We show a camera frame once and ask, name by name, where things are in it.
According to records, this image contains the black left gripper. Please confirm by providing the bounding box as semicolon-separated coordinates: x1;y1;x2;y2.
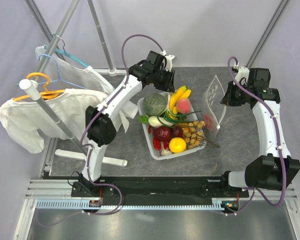
152;67;176;94

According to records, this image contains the yellow banana bunch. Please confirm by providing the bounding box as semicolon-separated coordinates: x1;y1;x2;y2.
168;85;192;120

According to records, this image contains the clear polka dot zip bag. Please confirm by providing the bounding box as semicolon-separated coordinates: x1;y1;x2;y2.
201;75;227;138

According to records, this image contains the red chili pepper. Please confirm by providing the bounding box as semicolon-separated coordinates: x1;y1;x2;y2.
203;114;216;132

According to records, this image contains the green scallion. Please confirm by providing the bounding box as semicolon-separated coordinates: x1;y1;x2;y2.
159;93;198;125

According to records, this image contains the white radish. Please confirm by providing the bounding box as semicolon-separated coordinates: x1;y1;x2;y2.
138;115;164;128

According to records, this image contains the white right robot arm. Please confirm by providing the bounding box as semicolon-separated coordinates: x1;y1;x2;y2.
219;66;300;197

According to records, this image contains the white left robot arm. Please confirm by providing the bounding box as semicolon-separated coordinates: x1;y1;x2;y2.
82;50;175;197

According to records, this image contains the green cantaloupe melon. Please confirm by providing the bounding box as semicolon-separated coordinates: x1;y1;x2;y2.
142;93;168;116

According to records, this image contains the pink peach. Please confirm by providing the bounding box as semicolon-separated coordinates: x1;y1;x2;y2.
176;98;192;114

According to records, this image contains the dark red beet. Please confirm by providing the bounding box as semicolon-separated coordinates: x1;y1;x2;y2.
172;126;183;138

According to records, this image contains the brown longan bunch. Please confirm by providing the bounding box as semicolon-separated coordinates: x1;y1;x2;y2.
181;120;220;150

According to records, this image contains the orange fruit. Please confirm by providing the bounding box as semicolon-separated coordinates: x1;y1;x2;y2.
169;137;187;153

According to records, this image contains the white garlic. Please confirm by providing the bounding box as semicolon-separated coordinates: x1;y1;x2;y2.
160;146;172;156

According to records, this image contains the teal hanger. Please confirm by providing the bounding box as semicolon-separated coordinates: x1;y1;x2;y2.
54;48;89;68

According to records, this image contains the white shirt on blue hanger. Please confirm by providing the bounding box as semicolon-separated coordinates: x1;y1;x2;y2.
35;46;138;133

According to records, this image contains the light blue hanger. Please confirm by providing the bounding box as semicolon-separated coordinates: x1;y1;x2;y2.
16;53;91;88

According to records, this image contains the orange hanger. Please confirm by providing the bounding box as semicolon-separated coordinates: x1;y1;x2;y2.
13;72;66;102

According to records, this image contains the metal clothes rack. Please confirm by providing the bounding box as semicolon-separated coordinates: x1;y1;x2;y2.
18;0;128;168

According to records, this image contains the white shirt on orange hanger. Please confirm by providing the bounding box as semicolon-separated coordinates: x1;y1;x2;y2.
0;88;108;154

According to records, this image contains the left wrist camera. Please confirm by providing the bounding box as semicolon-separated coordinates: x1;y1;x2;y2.
161;50;176;72

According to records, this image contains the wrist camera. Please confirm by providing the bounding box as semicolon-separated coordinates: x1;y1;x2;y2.
231;65;250;86
161;50;176;72

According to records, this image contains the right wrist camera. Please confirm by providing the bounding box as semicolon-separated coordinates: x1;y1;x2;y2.
231;65;250;86

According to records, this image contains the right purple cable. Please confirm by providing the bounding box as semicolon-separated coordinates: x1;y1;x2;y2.
212;56;290;217

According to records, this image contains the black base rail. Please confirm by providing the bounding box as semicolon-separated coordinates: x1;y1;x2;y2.
71;176;249;206

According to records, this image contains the white cable tray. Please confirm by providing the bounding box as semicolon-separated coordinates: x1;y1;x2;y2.
36;199;225;211

